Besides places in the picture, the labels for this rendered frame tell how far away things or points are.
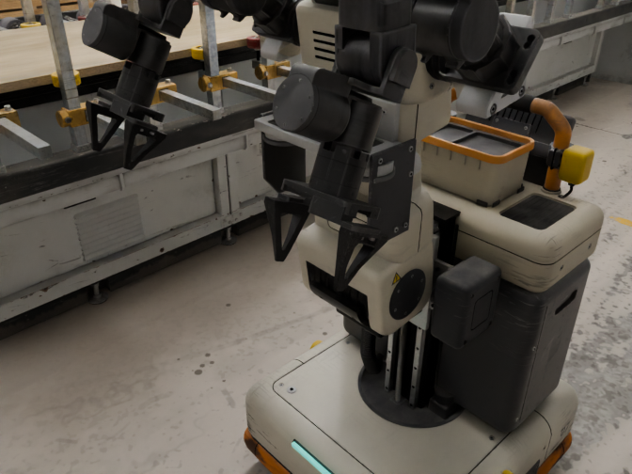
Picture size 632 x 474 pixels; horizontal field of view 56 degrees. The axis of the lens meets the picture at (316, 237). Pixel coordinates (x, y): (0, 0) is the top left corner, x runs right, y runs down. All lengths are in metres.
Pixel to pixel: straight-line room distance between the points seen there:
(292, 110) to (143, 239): 1.90
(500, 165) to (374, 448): 0.69
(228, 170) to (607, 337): 1.60
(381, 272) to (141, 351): 1.30
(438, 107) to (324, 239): 0.32
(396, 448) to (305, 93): 1.01
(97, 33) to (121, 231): 1.53
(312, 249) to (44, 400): 1.22
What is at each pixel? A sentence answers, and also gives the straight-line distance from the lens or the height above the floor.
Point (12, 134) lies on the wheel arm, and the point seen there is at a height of 0.85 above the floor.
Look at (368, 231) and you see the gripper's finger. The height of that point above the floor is 1.06.
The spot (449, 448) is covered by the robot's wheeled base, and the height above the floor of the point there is 0.28.
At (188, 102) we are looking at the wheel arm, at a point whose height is 0.83.
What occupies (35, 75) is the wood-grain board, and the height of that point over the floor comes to 0.90.
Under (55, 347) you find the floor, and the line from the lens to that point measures 2.29.
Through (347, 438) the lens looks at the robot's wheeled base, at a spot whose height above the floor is 0.28.
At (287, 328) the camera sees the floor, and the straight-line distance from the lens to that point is 2.19.
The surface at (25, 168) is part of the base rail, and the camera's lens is 1.87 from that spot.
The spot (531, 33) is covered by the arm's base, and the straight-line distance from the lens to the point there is 0.85.
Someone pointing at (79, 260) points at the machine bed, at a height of 0.20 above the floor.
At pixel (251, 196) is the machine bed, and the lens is 2.72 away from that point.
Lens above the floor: 1.37
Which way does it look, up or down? 30 degrees down
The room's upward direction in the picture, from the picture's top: straight up
